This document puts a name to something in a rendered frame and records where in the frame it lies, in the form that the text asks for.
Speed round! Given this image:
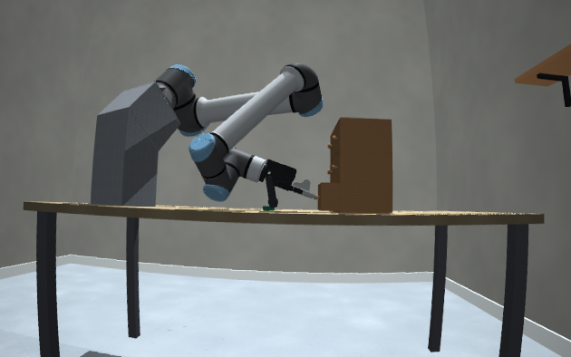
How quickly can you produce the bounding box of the brown wooden chest of drawers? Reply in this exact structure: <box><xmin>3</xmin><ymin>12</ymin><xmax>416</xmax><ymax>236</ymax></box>
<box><xmin>330</xmin><ymin>118</ymin><xmax>392</xmax><ymax>213</ymax></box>

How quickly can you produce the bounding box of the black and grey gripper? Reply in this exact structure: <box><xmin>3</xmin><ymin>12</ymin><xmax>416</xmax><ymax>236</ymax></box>
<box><xmin>259</xmin><ymin>159</ymin><xmax>318</xmax><ymax>198</ymax></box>

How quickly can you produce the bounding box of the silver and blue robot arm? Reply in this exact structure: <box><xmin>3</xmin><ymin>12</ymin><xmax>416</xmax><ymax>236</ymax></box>
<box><xmin>154</xmin><ymin>63</ymin><xmax>323</xmax><ymax>202</ymax></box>

